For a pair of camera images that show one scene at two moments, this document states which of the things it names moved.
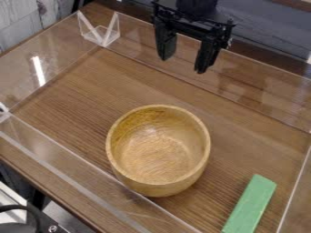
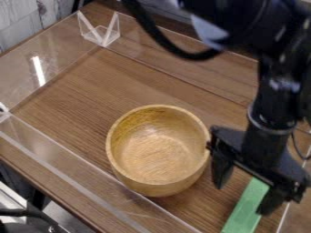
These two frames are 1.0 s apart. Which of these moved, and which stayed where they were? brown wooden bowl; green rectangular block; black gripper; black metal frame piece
Moved: black gripper
Stayed: brown wooden bowl; black metal frame piece; green rectangular block
